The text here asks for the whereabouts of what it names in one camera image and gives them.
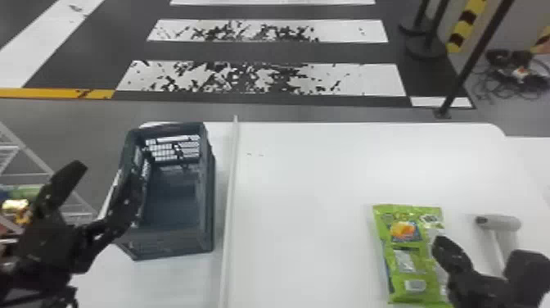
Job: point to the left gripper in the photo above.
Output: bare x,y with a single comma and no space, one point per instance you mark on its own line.
49,247

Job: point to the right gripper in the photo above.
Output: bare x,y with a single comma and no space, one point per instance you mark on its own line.
479,292

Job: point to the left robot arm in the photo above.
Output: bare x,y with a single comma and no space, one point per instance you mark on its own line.
36,290

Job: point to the hand scanner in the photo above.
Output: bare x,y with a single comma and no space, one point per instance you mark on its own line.
498,223

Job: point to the green snack packet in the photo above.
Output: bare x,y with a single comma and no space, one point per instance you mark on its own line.
406,258
19,192

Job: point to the yellow snack packet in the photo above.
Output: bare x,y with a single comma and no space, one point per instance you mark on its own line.
15,210

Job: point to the blue basket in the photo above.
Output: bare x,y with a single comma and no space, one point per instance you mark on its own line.
180,206

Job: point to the black slanted post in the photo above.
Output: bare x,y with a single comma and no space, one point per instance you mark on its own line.
475,58

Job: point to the black post on round foot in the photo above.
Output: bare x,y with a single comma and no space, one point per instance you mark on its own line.
429,41
417,21

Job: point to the yellow black striped post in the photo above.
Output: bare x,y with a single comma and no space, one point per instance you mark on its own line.
464,23

